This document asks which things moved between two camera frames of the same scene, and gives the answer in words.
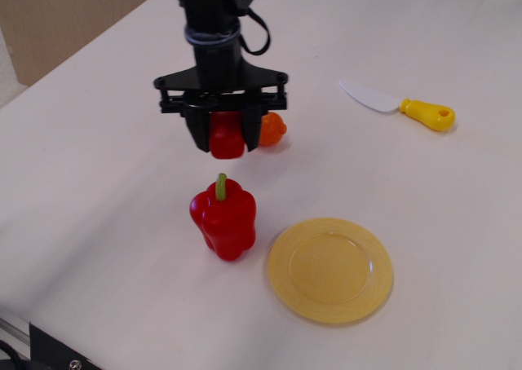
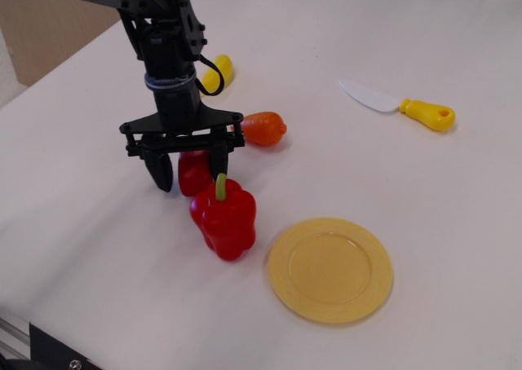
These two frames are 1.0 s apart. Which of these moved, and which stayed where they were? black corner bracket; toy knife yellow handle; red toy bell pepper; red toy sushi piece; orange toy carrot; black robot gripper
Moved: black robot gripper; red toy sushi piece
Stayed: red toy bell pepper; toy knife yellow handle; orange toy carrot; black corner bracket
